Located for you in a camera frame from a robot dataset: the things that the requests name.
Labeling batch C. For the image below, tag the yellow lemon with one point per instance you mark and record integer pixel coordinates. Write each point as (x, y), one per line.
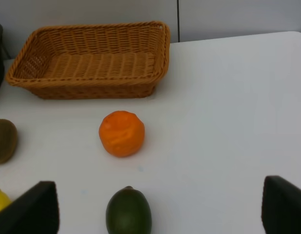
(4, 200)

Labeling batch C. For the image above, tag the green avocado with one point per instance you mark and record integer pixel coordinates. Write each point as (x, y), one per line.
(128, 212)

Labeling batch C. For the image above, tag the orange fruit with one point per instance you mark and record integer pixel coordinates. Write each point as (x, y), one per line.
(122, 133)

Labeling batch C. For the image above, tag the orange wicker basket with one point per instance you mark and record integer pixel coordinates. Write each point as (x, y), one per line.
(125, 60)

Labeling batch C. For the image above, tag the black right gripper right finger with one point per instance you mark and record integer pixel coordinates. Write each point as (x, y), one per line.
(281, 206)

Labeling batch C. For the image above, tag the brown kiwi fruit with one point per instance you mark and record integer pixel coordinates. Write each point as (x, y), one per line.
(8, 140)

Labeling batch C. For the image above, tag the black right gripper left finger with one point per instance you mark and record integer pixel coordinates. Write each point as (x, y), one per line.
(35, 212)

